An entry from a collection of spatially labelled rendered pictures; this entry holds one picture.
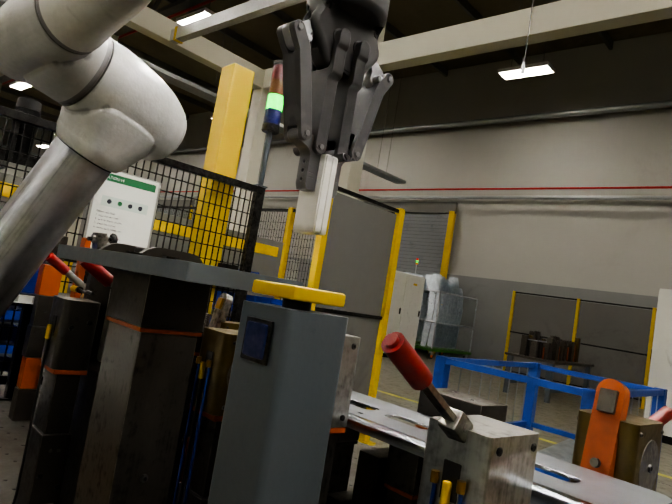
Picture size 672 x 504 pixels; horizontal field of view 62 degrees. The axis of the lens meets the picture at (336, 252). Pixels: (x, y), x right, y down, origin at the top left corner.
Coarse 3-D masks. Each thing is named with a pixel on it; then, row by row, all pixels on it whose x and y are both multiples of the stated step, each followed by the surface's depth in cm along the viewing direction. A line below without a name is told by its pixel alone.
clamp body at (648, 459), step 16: (576, 432) 76; (624, 432) 71; (640, 432) 71; (656, 432) 75; (576, 448) 75; (624, 448) 71; (640, 448) 71; (656, 448) 76; (576, 464) 75; (624, 464) 71; (640, 464) 72; (656, 464) 76; (624, 480) 70; (640, 480) 72; (656, 480) 77
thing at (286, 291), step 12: (252, 288) 50; (264, 288) 48; (276, 288) 47; (288, 288) 46; (300, 288) 46; (312, 288) 47; (288, 300) 49; (300, 300) 46; (312, 300) 47; (324, 300) 48; (336, 300) 49
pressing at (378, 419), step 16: (352, 400) 90; (368, 400) 91; (352, 416) 75; (368, 416) 78; (384, 416) 80; (400, 416) 83; (416, 416) 84; (368, 432) 72; (384, 432) 70; (400, 432) 70; (416, 432) 73; (400, 448) 68; (416, 448) 67; (544, 464) 67; (560, 464) 69; (544, 480) 60; (560, 480) 61; (576, 480) 64; (592, 480) 64; (608, 480) 65; (544, 496) 55; (560, 496) 54; (576, 496) 56; (592, 496) 57; (608, 496) 58; (624, 496) 59; (640, 496) 60; (656, 496) 61
